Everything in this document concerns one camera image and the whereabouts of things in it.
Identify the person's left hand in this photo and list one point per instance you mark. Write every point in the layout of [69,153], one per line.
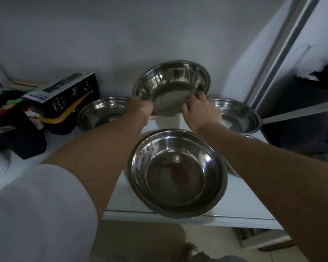
[138,107]

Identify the person's right hand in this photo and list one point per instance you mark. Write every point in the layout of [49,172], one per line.
[202,113]

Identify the person's left fingers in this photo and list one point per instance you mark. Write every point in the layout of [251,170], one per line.
[149,107]

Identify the person's right thumb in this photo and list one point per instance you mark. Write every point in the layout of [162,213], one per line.
[185,109]

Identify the shallow stainless steel bowl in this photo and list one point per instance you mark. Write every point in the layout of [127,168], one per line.
[172,87]

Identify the person's left forearm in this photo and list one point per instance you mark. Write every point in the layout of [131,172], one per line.
[98,158]

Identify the person's right forearm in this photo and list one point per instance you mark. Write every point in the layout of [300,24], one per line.
[276,182]

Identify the small stainless steel bowl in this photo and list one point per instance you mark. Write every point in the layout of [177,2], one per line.
[101,111]
[239,117]

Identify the large deep stainless steel bowl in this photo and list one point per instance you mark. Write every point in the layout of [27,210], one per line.
[177,174]

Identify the black printed cardboard box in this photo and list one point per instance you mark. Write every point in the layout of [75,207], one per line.
[68,92]

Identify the black storage box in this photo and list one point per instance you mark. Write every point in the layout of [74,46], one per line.
[19,141]

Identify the orange and blue tool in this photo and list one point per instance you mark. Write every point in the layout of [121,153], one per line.
[324,77]

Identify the colourful items in black box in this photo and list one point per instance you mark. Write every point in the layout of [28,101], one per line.
[5,105]

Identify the white shirt sleeve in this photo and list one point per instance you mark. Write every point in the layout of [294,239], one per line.
[38,215]

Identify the metal sliding door frame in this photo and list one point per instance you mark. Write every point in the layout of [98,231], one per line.
[284,49]

